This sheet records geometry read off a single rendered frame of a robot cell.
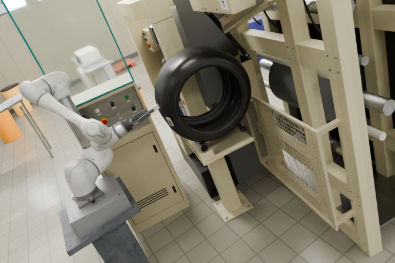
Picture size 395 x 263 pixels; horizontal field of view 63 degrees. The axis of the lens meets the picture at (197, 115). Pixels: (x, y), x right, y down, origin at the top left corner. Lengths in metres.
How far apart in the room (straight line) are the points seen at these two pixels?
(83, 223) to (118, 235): 0.32
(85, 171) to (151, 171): 0.71
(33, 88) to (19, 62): 7.28
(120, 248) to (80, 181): 0.59
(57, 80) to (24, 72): 7.23
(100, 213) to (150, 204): 0.80
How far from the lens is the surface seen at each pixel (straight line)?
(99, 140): 1.79
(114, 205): 2.24
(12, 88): 8.81
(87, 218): 2.24
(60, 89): 2.27
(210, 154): 2.05
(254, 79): 2.36
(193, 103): 2.29
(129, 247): 2.56
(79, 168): 2.25
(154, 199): 2.94
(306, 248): 2.50
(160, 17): 2.14
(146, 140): 2.66
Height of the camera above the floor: 1.93
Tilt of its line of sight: 25 degrees down
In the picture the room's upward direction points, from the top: 21 degrees counter-clockwise
